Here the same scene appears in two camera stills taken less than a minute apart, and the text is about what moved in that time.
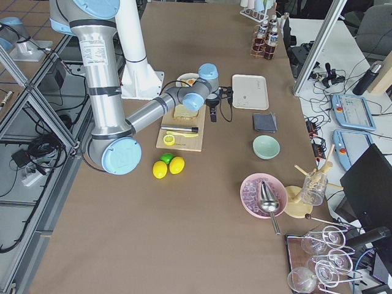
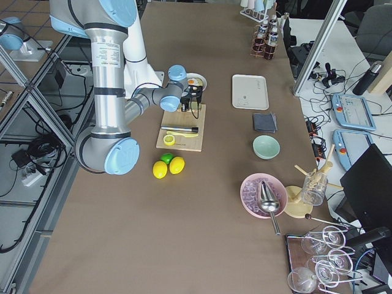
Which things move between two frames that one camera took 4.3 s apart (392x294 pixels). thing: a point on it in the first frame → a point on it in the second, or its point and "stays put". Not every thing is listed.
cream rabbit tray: [250, 92] stays put
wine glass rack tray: [319, 260] stays put
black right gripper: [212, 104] → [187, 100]
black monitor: [367, 190] stays put
